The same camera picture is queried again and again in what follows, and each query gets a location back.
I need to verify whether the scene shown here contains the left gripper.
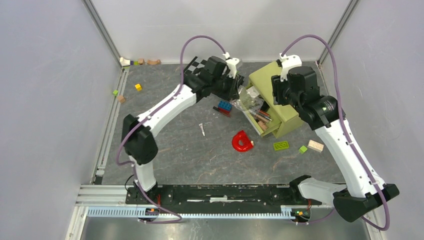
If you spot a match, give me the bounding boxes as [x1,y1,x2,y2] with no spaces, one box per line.
[211,71,240,102]

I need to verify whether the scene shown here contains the clear plastic wrapper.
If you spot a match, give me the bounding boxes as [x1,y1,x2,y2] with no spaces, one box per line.
[230,86,265,114]

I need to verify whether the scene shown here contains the green drawer cabinet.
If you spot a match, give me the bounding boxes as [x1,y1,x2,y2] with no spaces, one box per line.
[242,61,304,138]

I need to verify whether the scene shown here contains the brown lip gloss tube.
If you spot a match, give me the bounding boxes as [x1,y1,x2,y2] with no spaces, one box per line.
[253,114,271,123]

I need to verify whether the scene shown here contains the foundation bottle with grey cap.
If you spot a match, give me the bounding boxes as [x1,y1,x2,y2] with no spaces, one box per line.
[257,120,268,131]

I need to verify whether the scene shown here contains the small silver white tube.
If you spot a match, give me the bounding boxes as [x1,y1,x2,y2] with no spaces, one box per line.
[199,123,206,137]

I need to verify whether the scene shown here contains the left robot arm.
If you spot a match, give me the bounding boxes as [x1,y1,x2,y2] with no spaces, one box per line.
[122,54,242,204]

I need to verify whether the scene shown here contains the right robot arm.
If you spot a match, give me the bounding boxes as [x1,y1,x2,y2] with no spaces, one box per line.
[248,64,400,222]

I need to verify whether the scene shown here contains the blue red toy brick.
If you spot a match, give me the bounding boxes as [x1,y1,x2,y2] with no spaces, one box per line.
[218,100,233,113]

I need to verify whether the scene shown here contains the dark red lip gloss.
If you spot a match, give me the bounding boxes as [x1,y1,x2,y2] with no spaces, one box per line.
[212,106,231,118]

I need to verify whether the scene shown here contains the black white chessboard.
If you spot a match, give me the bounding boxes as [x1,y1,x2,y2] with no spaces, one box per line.
[183,56,207,76]

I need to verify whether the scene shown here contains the lime green toy brick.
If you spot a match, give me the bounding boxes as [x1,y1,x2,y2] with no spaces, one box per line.
[273,141,290,152]

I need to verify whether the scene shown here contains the red toy magnet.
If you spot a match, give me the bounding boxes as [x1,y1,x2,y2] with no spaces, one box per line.
[231,130,254,152]

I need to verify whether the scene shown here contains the cream toy brick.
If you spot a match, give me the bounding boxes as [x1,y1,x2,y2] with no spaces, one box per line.
[307,140,325,153]

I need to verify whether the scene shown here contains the small green block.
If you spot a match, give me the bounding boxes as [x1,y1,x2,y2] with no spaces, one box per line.
[298,145,308,154]

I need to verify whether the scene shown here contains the small yellow cube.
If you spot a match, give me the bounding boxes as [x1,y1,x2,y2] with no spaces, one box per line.
[135,84,143,91]

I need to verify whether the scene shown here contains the wooden blocks in corner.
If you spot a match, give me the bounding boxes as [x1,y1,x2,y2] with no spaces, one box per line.
[119,57,162,67]

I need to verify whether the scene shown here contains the small wooden cube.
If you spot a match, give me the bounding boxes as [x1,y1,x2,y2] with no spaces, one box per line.
[117,95,126,104]

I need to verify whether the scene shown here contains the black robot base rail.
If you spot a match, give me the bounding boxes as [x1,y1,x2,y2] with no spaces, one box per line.
[125,183,323,215]

